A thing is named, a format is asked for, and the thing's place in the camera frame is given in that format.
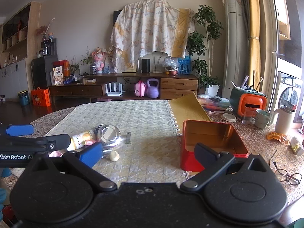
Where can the pink plastic item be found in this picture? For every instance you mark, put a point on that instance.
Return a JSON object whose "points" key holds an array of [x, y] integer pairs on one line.
{"points": [[90, 142]]}

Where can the stack of books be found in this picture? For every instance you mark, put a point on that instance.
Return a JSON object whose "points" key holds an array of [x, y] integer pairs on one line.
{"points": [[213, 104]]}

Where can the dark framed eyeglasses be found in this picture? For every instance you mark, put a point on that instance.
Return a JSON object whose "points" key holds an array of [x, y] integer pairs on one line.
{"points": [[282, 173]]}

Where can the pale green mug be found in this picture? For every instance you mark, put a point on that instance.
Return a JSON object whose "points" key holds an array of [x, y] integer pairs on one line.
{"points": [[261, 120]]}

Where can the clear drinking glass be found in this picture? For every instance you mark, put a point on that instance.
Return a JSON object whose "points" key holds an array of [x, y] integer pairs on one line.
{"points": [[248, 116]]}

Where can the pink toy suitcase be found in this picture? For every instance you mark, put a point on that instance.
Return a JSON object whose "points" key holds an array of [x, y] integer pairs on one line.
{"points": [[140, 89]]}

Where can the black television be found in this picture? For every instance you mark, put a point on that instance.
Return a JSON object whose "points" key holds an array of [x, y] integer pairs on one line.
{"points": [[116, 16]]}

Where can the wooden wall shelf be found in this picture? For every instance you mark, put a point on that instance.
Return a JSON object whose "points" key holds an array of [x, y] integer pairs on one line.
{"points": [[282, 16]]}

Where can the green orange desktop organizer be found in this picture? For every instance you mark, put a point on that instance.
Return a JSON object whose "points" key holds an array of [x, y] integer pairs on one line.
{"points": [[251, 104]]}

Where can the gold patterned tablecloth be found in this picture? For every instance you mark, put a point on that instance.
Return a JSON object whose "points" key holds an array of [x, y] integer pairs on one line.
{"points": [[256, 142]]}

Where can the orange snack wrapper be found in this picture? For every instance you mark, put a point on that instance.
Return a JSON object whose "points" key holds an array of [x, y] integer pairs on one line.
{"points": [[275, 136]]}

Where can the potted green tree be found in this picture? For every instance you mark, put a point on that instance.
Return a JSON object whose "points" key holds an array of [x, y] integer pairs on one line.
{"points": [[206, 23]]}

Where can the white standing air conditioner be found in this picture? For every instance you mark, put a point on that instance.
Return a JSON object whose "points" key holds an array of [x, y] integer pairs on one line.
{"points": [[235, 40]]}

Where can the red tin box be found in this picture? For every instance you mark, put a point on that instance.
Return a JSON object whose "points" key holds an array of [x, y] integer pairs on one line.
{"points": [[190, 156]]}

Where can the black water dispenser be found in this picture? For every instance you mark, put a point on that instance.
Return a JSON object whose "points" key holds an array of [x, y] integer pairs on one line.
{"points": [[48, 46]]}

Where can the black cabinet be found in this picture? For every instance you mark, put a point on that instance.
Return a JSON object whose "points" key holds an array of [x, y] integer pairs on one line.
{"points": [[42, 71]]}

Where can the wooden television stand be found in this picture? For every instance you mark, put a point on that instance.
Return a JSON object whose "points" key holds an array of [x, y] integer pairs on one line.
{"points": [[178, 84]]}

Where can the washing machine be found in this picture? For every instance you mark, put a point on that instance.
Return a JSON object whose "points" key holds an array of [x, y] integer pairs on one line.
{"points": [[288, 95]]}

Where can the white insulated cup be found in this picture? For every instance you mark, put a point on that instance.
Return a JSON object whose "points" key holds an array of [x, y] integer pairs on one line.
{"points": [[283, 122]]}

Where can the purple kettlebell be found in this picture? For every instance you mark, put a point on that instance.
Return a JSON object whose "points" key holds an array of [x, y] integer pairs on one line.
{"points": [[153, 91]]}

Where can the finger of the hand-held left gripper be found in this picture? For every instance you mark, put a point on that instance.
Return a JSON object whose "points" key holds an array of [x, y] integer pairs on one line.
{"points": [[20, 130], [59, 140]]}

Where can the floral cloth cover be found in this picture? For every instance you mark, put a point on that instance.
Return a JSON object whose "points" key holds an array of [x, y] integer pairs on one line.
{"points": [[152, 28]]}

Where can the white router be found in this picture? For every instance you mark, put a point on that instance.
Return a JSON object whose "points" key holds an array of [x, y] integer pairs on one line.
{"points": [[114, 92]]}

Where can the small potted plant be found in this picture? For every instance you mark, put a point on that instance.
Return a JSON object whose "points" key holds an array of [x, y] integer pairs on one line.
{"points": [[74, 67]]}

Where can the round silver tin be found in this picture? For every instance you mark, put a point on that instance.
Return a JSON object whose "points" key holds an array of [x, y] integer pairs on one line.
{"points": [[108, 135]]}

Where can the yellow curtain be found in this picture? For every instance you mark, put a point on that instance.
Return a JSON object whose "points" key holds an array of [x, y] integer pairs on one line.
{"points": [[255, 16]]}

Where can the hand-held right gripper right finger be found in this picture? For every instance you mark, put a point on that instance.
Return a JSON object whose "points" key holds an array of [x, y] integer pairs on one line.
{"points": [[205, 153]]}

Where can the yellow woven table runner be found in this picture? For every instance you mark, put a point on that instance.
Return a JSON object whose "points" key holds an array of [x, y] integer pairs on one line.
{"points": [[190, 109]]}

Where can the small glass jar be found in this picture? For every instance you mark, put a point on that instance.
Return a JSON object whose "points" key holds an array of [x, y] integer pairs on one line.
{"points": [[296, 146]]}

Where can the black speaker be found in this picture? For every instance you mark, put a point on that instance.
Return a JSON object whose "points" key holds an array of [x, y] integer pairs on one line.
{"points": [[146, 65]]}

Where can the blue printed box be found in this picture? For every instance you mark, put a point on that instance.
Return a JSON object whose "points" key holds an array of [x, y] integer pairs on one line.
{"points": [[184, 65]]}

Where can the small cream plastic piece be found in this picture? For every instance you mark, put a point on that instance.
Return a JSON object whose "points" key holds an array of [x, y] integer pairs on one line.
{"points": [[113, 156]]}

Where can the wooden wall cabinet unit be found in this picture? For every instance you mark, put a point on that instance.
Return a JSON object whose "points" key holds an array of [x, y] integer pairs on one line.
{"points": [[14, 76]]}

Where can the orange gift box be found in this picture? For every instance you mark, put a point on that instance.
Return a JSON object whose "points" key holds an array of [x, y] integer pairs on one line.
{"points": [[40, 97]]}

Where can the orange red gift bag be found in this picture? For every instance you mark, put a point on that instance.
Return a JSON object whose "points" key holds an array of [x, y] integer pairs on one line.
{"points": [[65, 67]]}

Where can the small metal piece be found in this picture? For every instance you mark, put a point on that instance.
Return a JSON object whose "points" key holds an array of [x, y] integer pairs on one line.
{"points": [[128, 138]]}

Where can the white bottle yellow label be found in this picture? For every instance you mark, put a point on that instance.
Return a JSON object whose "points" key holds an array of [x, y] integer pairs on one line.
{"points": [[82, 137]]}

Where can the pink plastic utensil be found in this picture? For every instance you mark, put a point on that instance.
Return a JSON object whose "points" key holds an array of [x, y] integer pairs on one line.
{"points": [[215, 111]]}

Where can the white round lid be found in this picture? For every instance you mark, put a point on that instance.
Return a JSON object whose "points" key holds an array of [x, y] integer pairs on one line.
{"points": [[228, 117]]}

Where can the cereal box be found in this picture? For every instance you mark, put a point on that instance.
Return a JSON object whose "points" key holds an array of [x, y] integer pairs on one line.
{"points": [[58, 76]]}

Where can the small cardboard box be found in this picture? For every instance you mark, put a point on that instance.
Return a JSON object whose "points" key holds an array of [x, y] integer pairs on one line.
{"points": [[89, 81]]}

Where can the cream quilted table mat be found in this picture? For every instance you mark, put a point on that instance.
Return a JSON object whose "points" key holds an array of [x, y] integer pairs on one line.
{"points": [[142, 123]]}

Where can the dark teal trash bin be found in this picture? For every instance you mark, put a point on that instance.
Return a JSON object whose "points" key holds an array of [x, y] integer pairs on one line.
{"points": [[23, 98]]}

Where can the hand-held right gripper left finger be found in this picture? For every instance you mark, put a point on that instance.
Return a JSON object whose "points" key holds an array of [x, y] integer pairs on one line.
{"points": [[90, 154]]}

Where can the pink doll bouquet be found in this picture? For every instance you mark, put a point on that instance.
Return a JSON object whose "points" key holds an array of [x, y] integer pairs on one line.
{"points": [[98, 59]]}

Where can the clear bag of fruit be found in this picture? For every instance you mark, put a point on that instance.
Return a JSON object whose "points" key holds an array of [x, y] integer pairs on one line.
{"points": [[170, 64]]}

